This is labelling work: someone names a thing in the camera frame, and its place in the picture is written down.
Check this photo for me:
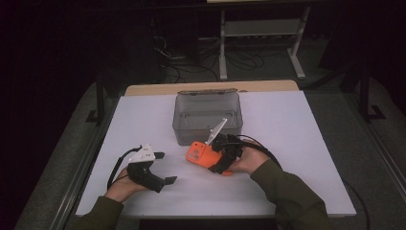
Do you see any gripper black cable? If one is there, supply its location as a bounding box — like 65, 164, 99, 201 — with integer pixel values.
234, 133, 372, 230
106, 146, 143, 192

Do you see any black metal stand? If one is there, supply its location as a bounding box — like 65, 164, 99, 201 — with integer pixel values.
85, 76, 107, 127
357, 62, 386, 125

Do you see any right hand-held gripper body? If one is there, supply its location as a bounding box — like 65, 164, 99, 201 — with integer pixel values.
205, 117, 244, 170

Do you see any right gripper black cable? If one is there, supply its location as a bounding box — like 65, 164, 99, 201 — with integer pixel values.
234, 133, 372, 230

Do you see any person's left hand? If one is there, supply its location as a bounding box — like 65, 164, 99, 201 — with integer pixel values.
104, 167, 149, 204

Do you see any metal rail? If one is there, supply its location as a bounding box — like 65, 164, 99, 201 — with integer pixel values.
50, 104, 117, 230
346, 94, 406, 196

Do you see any white metal desk frame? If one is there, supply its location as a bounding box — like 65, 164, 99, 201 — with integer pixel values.
217, 5, 312, 81

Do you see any person's right hand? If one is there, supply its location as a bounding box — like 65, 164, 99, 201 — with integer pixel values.
228, 147, 272, 175

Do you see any wooden table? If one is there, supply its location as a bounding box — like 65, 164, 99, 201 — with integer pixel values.
124, 79, 300, 97

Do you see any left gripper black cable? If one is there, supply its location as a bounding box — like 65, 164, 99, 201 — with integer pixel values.
106, 146, 143, 192

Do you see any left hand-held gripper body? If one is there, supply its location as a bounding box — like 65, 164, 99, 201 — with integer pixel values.
126, 144, 168, 194

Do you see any transparent grey plastic box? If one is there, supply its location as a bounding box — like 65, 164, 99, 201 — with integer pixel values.
171, 87, 244, 148

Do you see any orange phone case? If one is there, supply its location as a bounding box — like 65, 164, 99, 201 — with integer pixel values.
185, 140, 235, 177

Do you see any tangle of floor cables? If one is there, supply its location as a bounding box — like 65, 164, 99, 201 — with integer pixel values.
152, 34, 266, 84

